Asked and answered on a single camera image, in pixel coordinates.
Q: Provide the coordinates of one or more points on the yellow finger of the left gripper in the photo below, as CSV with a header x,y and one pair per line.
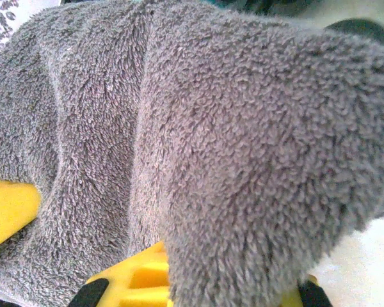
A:
x,y
9,211

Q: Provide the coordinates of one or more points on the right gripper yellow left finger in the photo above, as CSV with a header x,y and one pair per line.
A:
x,y
140,281

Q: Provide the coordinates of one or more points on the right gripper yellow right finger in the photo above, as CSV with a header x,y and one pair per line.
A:
x,y
310,295

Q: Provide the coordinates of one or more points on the grey terry towel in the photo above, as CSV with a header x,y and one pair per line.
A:
x,y
192,128

